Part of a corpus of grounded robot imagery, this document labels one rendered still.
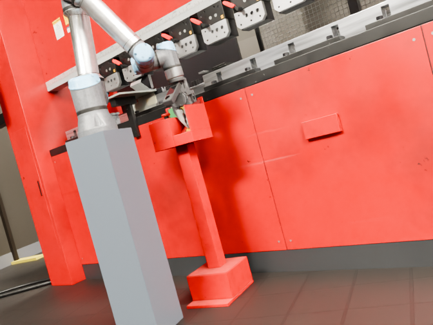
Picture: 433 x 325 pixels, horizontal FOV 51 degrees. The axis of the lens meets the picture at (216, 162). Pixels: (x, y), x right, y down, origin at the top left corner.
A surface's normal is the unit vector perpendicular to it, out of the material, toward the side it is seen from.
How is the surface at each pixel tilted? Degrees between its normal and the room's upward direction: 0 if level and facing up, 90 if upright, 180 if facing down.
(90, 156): 90
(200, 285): 90
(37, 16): 90
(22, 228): 90
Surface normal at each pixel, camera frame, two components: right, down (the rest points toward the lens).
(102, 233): -0.39, 0.14
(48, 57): -0.59, 0.19
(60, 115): 0.76, -0.18
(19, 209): 0.89, -0.22
